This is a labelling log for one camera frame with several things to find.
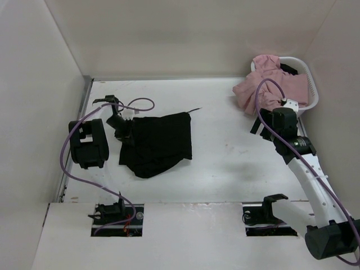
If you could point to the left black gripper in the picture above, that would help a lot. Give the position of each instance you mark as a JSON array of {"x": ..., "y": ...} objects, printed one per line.
[{"x": 128, "y": 135}]

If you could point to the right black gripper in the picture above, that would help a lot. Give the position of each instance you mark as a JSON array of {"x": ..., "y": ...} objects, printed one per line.
[{"x": 264, "y": 133}]

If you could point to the black trousers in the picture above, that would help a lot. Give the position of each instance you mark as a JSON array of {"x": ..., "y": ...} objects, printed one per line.
[{"x": 159, "y": 143}]

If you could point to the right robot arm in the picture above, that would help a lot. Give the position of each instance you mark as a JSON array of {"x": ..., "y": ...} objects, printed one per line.
[{"x": 332, "y": 231}]

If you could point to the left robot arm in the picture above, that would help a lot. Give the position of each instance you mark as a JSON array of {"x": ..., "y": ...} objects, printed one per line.
[{"x": 89, "y": 148}]

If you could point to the pink trousers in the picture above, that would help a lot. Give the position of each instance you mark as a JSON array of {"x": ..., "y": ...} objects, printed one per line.
[{"x": 269, "y": 95}]

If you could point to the white laundry basket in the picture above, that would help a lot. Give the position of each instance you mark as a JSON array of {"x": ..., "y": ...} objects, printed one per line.
[{"x": 292, "y": 75}]

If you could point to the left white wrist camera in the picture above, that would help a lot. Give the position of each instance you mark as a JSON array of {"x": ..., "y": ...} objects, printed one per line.
[{"x": 128, "y": 114}]

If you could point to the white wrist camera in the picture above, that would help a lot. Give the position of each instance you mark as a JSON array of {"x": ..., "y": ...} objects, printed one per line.
[
  {"x": 290, "y": 104},
  {"x": 128, "y": 114}
]

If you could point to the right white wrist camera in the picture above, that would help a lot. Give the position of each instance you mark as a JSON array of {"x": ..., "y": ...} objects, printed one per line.
[{"x": 290, "y": 104}]

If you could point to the left aluminium table rail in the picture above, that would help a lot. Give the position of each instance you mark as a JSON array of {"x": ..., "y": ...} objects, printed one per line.
[{"x": 65, "y": 156}]

